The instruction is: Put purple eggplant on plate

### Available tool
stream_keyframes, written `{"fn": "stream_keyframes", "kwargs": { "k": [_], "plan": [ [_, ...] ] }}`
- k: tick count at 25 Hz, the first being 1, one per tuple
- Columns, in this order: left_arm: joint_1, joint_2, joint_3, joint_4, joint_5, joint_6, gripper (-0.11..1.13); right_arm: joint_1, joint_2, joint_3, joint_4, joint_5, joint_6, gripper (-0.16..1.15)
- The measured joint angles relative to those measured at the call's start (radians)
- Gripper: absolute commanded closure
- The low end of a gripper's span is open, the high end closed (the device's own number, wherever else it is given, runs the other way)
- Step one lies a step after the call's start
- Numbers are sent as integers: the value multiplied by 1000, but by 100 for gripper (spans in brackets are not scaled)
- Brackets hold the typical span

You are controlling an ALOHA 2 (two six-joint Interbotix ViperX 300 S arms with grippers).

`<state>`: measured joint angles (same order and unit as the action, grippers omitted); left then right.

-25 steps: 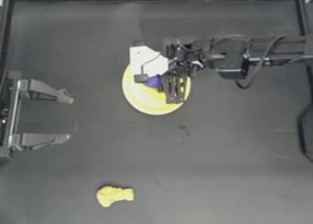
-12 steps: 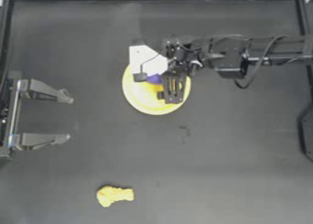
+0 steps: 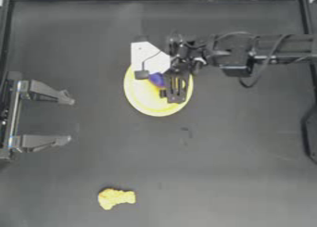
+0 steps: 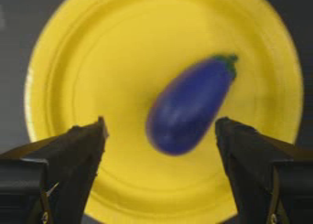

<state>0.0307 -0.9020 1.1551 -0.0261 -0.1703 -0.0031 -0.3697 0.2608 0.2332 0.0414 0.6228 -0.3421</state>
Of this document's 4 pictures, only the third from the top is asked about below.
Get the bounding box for purple toy eggplant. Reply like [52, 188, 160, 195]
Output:
[147, 71, 167, 89]

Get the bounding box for golden fried chicken toy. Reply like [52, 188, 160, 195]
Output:
[96, 187, 137, 211]

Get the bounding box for black camera cable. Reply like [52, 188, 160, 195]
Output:
[141, 49, 183, 71]

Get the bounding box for yellow round plate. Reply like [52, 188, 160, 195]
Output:
[123, 63, 193, 118]

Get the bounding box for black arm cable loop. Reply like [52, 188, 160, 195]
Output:
[236, 32, 294, 89]

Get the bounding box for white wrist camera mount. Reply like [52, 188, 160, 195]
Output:
[129, 41, 172, 75]

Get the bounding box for black frame side rail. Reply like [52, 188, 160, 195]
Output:
[0, 0, 10, 68]

